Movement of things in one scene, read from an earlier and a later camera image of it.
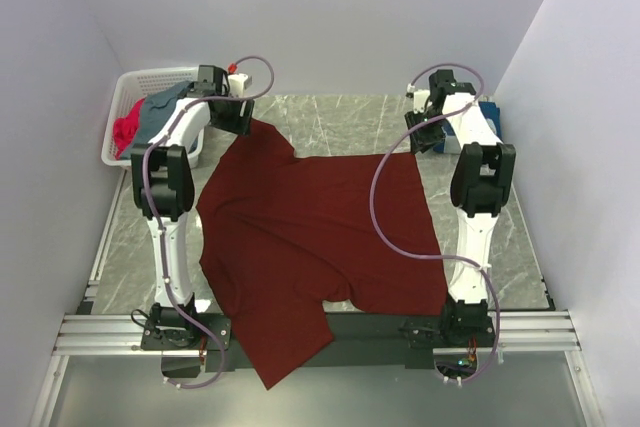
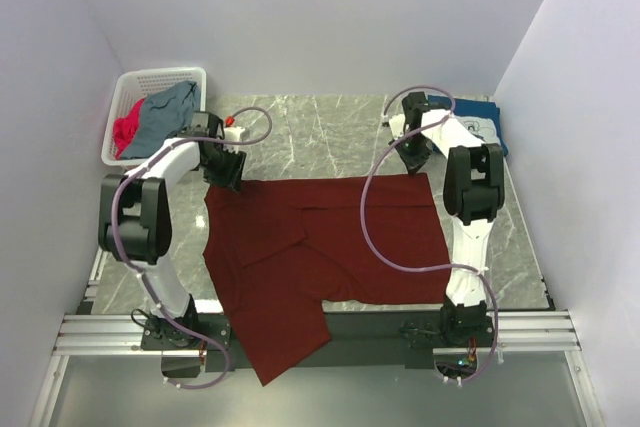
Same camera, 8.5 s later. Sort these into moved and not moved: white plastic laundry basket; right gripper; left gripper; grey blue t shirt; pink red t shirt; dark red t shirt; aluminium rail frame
Moved: left gripper; right gripper; dark red t shirt
Not moved: grey blue t shirt; aluminium rail frame; pink red t shirt; white plastic laundry basket
